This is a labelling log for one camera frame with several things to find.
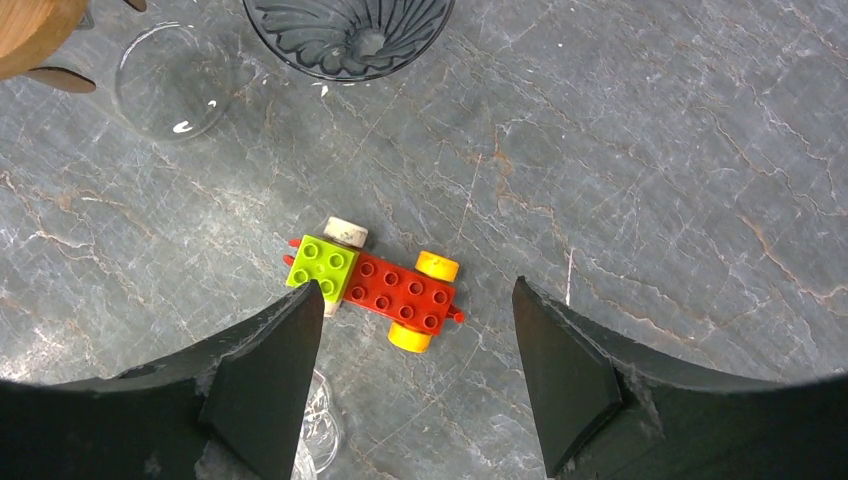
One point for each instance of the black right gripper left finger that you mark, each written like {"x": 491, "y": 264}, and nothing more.
{"x": 230, "y": 405}

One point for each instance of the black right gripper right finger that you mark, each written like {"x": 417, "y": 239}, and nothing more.
{"x": 608, "y": 407}

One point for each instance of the clear glass coffee dripper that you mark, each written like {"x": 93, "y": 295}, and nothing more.
{"x": 321, "y": 435}

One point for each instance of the grey ribbed coffee dripper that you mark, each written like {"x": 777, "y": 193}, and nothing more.
{"x": 348, "y": 40}

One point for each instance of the wooden ring dripper stand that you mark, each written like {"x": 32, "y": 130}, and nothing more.
{"x": 31, "y": 31}

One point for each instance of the red toy brick car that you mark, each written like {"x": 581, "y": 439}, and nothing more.
{"x": 418, "y": 302}

